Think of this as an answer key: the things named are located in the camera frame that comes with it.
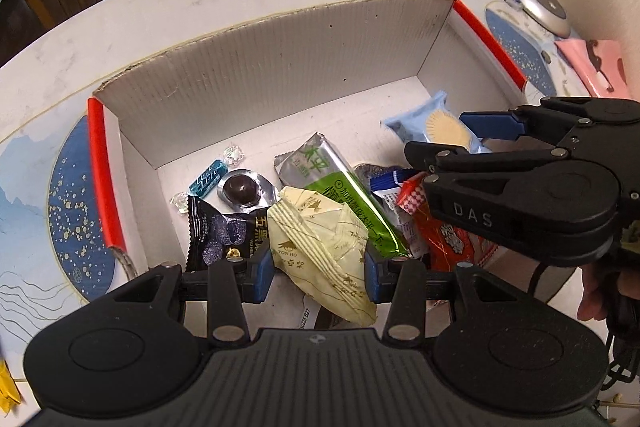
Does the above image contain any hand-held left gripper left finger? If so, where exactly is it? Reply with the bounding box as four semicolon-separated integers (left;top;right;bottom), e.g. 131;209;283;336
107;249;275;348

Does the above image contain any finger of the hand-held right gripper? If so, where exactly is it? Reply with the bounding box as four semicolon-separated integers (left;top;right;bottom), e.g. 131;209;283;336
404;141;576;180
459;96;640;142

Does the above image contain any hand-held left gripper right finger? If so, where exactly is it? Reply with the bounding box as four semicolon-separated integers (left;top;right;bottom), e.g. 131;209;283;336
364;249;528;348

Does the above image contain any light blue sun-print packet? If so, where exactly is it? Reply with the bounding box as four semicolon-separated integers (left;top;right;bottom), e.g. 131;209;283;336
381;91;493;155

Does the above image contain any black and purple snack packet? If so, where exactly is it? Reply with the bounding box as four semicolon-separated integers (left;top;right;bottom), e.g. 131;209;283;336
185;196;273;273

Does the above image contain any cream patterned snack packet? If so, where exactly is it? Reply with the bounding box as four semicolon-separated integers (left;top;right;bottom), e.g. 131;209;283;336
266;186;378;327

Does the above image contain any red snack packet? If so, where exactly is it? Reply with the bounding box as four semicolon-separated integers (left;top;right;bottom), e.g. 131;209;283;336
397;174;498;273

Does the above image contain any chocolate ball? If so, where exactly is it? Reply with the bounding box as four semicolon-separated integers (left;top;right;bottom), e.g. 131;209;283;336
216;168;281;208

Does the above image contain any white and blue snack packet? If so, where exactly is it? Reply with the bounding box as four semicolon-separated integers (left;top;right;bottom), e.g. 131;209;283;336
370;169;431;258

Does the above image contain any red-brown foil snack bag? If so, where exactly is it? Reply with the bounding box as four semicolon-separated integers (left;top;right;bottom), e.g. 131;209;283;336
354;163;401;180

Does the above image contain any blue candy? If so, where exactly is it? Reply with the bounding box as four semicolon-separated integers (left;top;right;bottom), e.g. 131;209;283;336
171;146;247;212

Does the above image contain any green and silver snack packet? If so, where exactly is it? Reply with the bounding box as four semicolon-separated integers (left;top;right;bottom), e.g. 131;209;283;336
273;133;411;258

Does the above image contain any red and white cardboard box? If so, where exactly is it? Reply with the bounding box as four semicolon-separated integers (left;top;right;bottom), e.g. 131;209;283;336
87;0;543;333

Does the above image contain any person's right hand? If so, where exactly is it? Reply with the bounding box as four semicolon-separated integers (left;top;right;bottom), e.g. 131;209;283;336
576;261;618;323

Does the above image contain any pink packet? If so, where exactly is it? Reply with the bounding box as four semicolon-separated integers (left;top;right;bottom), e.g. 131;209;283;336
555;38;632;98

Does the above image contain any yellow snack packet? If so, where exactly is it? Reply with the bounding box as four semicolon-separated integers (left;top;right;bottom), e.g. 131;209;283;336
0;359;22;408

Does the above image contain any black cable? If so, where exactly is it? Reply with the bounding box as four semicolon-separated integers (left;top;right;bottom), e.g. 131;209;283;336
602;297;640;390

